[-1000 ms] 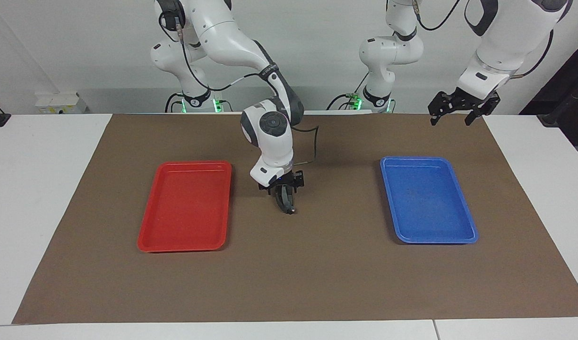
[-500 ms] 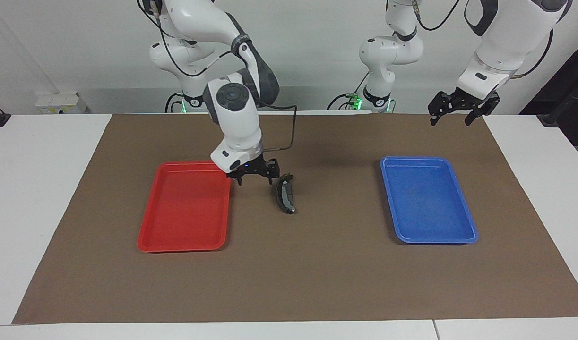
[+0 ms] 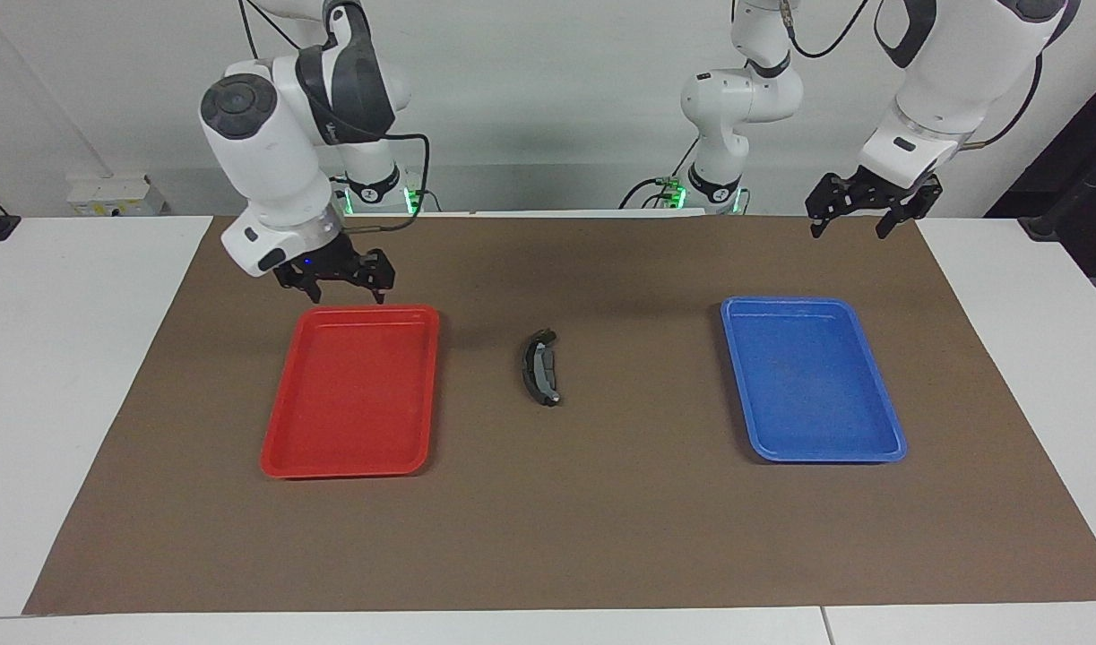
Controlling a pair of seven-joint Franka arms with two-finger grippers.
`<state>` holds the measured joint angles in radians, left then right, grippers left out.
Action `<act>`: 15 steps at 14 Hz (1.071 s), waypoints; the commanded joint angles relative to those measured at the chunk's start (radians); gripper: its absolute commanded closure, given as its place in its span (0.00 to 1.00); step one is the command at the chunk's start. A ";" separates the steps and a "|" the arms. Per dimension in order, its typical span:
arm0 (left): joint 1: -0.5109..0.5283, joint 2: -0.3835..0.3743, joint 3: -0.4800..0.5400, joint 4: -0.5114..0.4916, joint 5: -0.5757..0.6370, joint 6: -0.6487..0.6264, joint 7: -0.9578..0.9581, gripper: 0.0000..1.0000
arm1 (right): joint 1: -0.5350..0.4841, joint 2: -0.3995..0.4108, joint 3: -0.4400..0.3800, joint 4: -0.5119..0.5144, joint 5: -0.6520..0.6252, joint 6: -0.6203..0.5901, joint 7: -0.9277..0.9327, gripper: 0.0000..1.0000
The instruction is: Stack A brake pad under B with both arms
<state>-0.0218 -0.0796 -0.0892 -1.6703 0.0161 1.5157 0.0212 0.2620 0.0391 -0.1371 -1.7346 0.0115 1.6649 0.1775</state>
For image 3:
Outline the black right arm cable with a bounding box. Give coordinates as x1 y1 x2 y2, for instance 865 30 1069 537
238 0 431 236

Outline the long curved black brake pad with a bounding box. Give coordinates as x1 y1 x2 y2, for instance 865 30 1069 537
517 329 565 409

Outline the red plastic tray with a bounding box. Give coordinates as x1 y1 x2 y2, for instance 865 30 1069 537
259 305 442 480

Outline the black equipment frame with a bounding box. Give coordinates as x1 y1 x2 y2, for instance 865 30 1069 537
985 67 1096 279

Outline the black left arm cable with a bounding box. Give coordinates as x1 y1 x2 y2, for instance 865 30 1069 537
781 0 1046 146

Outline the brown table mat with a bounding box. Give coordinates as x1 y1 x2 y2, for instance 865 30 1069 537
23 213 1096 616

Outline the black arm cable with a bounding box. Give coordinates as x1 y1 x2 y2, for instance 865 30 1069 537
781 0 1046 146
238 0 431 236

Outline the blue plastic tray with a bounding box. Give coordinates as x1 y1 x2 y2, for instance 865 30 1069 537
720 297 909 464

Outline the white wall socket box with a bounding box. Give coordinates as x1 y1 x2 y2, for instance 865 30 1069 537
66 174 168 218

